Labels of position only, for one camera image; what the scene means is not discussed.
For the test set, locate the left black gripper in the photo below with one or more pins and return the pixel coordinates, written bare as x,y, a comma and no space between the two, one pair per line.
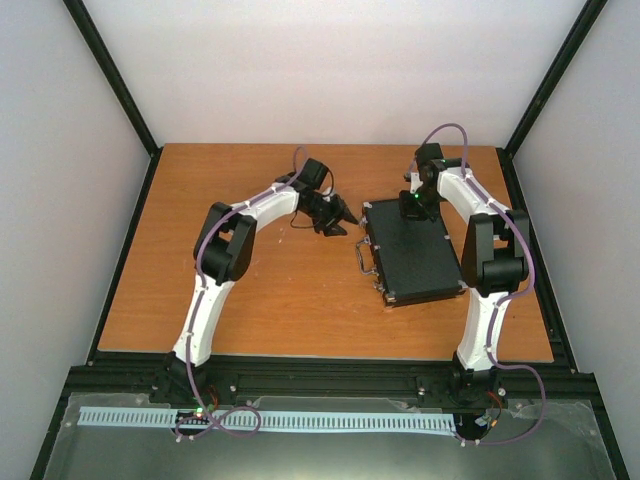
340,209

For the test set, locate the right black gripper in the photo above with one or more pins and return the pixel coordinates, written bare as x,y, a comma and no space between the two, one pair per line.
408,213

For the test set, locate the black poker set case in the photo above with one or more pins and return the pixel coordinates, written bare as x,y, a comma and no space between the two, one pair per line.
413,261

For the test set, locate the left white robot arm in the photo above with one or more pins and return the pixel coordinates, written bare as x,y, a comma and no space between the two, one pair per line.
223,250

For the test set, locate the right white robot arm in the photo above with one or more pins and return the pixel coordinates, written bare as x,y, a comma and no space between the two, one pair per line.
495,259

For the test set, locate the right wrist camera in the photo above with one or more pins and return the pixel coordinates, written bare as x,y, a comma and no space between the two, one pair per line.
412,177

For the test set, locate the black aluminium base frame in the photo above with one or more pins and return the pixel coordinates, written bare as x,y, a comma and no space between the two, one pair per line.
238,378

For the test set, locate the light blue cable duct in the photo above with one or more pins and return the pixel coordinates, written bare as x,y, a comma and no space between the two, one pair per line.
270,421

